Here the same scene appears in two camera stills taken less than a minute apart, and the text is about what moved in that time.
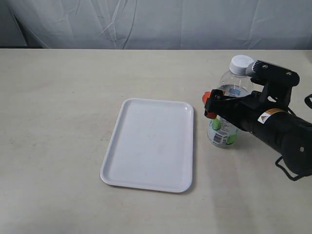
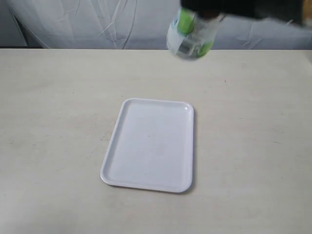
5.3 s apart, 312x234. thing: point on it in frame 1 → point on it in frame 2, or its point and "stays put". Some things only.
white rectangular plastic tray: (151, 146) stays put
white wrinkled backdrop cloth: (251, 25) stays put
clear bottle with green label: (221, 133) → (190, 36)
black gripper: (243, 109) → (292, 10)
